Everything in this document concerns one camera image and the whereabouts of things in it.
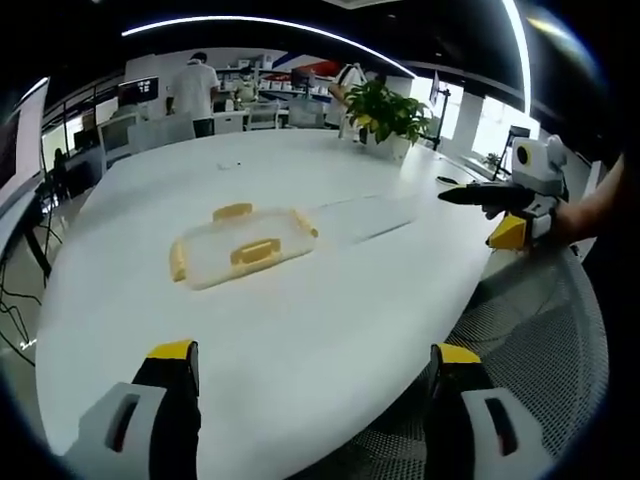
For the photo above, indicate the clear lid with yellow clips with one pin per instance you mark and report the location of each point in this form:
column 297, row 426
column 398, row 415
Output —
column 250, row 250

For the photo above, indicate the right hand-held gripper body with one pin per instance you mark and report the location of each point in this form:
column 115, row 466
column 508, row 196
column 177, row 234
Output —
column 542, row 175

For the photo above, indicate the black tripod stand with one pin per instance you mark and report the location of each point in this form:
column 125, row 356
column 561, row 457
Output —
column 441, row 110

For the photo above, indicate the black computer monitor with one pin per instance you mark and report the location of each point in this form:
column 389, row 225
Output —
column 139, row 91

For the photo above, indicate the black desk stand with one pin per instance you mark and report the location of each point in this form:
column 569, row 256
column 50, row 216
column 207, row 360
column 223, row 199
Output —
column 510, row 150

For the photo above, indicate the white mesh office chair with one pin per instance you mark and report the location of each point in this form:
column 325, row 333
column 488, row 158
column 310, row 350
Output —
column 525, row 320

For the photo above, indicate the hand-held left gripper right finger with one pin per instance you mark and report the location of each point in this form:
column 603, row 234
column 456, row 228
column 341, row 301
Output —
column 492, row 425

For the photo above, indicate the green potted plant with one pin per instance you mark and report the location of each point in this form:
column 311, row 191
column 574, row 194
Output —
column 387, row 117

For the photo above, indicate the white background chair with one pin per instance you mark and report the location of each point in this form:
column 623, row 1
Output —
column 264, row 115

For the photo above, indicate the curved ceiling light strip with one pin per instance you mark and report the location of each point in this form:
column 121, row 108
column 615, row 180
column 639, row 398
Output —
column 520, row 55
column 260, row 24

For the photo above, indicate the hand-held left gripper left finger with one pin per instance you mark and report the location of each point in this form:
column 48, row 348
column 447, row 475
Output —
column 125, row 425

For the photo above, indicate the black pen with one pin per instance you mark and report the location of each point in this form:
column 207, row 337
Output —
column 446, row 179

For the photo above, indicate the small green plant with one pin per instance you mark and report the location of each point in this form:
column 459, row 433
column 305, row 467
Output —
column 491, row 160

